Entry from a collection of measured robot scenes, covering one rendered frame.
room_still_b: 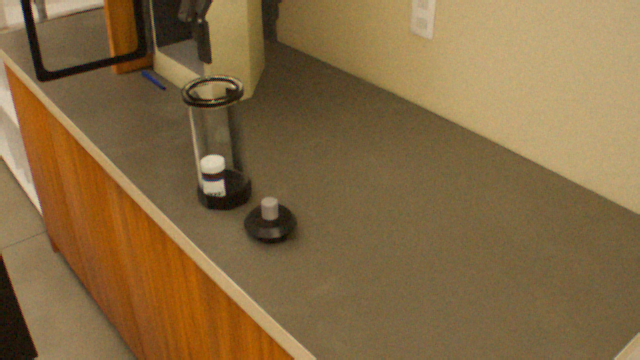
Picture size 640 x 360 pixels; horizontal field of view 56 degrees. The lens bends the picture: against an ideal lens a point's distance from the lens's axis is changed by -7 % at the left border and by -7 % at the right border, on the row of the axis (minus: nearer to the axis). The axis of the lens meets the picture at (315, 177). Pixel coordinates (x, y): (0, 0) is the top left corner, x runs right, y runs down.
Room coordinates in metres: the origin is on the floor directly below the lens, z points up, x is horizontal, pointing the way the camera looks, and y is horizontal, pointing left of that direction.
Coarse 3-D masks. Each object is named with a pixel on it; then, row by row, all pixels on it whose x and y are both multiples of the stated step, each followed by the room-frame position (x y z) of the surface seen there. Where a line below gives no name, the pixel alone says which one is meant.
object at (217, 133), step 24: (192, 96) 0.97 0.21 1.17; (216, 96) 1.05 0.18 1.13; (192, 120) 0.98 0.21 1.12; (216, 120) 0.96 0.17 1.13; (240, 120) 1.00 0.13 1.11; (216, 144) 0.96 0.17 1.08; (240, 144) 0.99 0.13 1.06; (216, 168) 0.96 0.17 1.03; (240, 168) 0.99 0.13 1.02; (216, 192) 0.97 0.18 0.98
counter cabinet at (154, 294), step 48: (48, 144) 1.67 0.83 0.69; (48, 192) 1.81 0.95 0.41; (96, 192) 1.35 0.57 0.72; (96, 240) 1.43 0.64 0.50; (144, 240) 1.12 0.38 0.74; (96, 288) 1.55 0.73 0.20; (144, 288) 1.18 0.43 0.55; (192, 288) 0.95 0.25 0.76; (144, 336) 1.24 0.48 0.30; (192, 336) 0.98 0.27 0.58; (240, 336) 0.82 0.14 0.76
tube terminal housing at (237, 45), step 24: (216, 0) 1.40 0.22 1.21; (240, 0) 1.44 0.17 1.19; (216, 24) 1.39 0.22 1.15; (240, 24) 1.43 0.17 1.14; (216, 48) 1.39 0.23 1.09; (240, 48) 1.43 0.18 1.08; (168, 72) 1.55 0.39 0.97; (192, 72) 1.45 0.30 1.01; (216, 72) 1.39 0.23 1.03; (240, 72) 1.43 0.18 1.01
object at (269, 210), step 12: (264, 204) 0.89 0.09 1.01; (276, 204) 0.89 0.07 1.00; (252, 216) 0.90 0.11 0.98; (264, 216) 0.89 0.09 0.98; (276, 216) 0.89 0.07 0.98; (288, 216) 0.90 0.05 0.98; (252, 228) 0.87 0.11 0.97; (264, 228) 0.86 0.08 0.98; (276, 228) 0.86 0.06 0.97; (288, 228) 0.87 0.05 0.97; (264, 240) 0.87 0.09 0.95; (276, 240) 0.87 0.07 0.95
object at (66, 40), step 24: (48, 0) 1.48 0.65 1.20; (72, 0) 1.51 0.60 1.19; (96, 0) 1.54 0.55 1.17; (120, 0) 1.58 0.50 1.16; (48, 24) 1.47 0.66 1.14; (72, 24) 1.51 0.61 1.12; (96, 24) 1.54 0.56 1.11; (120, 24) 1.57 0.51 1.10; (48, 48) 1.47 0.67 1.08; (72, 48) 1.50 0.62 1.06; (96, 48) 1.53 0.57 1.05; (120, 48) 1.57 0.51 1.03
